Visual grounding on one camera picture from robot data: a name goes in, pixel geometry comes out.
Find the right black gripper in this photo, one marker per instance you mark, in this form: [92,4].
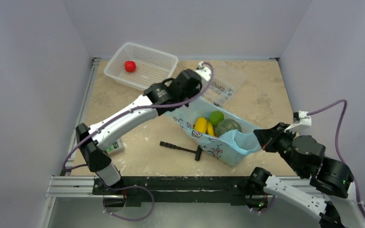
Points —
[271,138]

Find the red fake fruit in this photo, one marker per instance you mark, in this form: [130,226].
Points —
[130,66]

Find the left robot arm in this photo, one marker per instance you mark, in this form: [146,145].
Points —
[157,99]

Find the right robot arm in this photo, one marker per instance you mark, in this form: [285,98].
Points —
[306,157]

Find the dark green fake melon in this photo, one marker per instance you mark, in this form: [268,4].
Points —
[225,126]

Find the green label clear small box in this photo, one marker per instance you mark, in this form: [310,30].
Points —
[115,148]

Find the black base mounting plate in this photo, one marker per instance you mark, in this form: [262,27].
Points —
[132,191]

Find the clear plastic screw organizer box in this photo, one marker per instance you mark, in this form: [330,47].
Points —
[227,81]

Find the black T-handle tool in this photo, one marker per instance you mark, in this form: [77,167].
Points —
[197,152]

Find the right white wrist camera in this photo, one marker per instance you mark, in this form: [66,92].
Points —
[301,121]

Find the white perforated plastic basket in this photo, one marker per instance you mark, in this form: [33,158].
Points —
[153,66]

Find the light blue plastic bag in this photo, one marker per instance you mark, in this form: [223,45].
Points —
[232,147]

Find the green fake fruit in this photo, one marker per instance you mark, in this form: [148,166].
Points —
[216,117]

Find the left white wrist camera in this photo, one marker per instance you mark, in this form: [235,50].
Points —
[204,72]

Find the yellow fake fruit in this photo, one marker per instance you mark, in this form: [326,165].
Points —
[202,125]

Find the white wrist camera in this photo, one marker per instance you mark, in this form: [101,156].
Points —
[204,72]
[301,121]

